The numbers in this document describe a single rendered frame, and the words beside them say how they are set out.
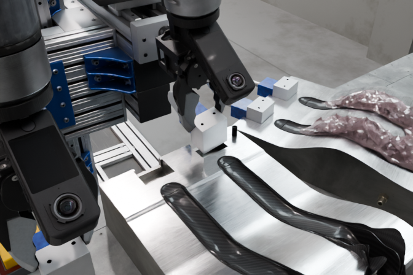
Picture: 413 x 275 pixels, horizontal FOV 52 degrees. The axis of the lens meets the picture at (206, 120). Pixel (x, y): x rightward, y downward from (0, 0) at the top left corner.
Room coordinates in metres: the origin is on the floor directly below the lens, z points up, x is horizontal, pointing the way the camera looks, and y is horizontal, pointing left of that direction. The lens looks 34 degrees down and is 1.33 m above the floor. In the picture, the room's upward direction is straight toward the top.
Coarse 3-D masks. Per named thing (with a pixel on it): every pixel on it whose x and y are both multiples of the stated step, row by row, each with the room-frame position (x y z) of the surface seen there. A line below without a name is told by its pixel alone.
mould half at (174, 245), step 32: (192, 160) 0.53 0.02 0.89; (256, 160) 0.53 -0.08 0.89; (128, 192) 0.46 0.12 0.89; (192, 192) 0.46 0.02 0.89; (224, 192) 0.46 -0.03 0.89; (288, 192) 0.46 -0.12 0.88; (128, 224) 0.40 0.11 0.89; (160, 224) 0.40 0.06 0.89; (224, 224) 0.40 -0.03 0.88; (256, 224) 0.40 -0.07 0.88; (384, 224) 0.36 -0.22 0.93; (128, 256) 0.41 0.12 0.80; (160, 256) 0.35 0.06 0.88; (192, 256) 0.35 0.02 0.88; (288, 256) 0.32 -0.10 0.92; (320, 256) 0.31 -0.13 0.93; (352, 256) 0.31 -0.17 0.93
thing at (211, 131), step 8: (200, 104) 0.61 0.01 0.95; (200, 112) 0.59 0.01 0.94; (208, 112) 0.58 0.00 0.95; (216, 112) 0.58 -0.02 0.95; (200, 120) 0.56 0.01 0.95; (208, 120) 0.56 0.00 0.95; (216, 120) 0.56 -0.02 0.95; (224, 120) 0.56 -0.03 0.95; (200, 128) 0.54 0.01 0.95; (208, 128) 0.54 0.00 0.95; (216, 128) 0.55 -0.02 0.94; (224, 128) 0.56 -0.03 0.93; (192, 136) 0.56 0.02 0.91; (200, 136) 0.54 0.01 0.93; (208, 136) 0.54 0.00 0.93; (216, 136) 0.55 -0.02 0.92; (224, 136) 0.57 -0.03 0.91; (200, 144) 0.55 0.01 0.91; (208, 144) 0.55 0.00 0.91; (216, 144) 0.56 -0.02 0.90
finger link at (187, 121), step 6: (192, 90) 0.55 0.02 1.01; (168, 96) 0.58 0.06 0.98; (186, 96) 0.53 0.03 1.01; (192, 96) 0.53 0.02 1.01; (198, 96) 0.54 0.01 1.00; (174, 102) 0.56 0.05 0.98; (186, 102) 0.53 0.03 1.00; (192, 102) 0.54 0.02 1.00; (198, 102) 0.54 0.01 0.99; (174, 108) 0.56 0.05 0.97; (186, 108) 0.53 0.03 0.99; (192, 108) 0.54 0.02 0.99; (186, 114) 0.53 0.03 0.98; (192, 114) 0.54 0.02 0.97; (180, 120) 0.55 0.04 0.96; (186, 120) 0.53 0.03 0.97; (192, 120) 0.54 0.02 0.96; (186, 126) 0.54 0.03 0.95; (192, 126) 0.54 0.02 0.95
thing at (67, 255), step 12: (36, 240) 0.32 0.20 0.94; (72, 240) 0.31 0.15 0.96; (36, 252) 0.30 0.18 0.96; (48, 252) 0.30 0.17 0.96; (60, 252) 0.30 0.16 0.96; (72, 252) 0.30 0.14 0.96; (84, 252) 0.30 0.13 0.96; (48, 264) 0.28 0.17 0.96; (60, 264) 0.28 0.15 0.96; (72, 264) 0.28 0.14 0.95; (84, 264) 0.29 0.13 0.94
